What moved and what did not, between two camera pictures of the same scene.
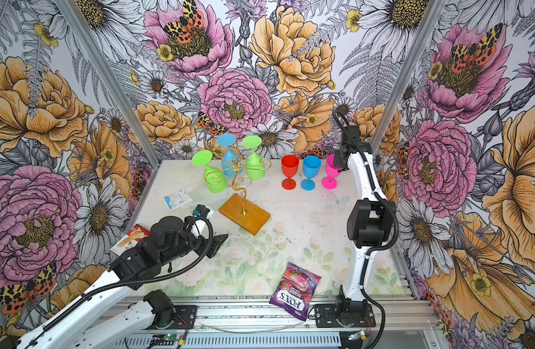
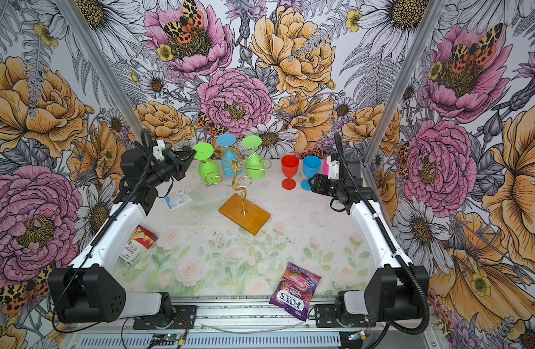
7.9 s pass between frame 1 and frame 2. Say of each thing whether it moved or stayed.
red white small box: stayed
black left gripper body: moved
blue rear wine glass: stayed
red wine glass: stayed
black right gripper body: moved
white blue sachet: stayed
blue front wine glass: stayed
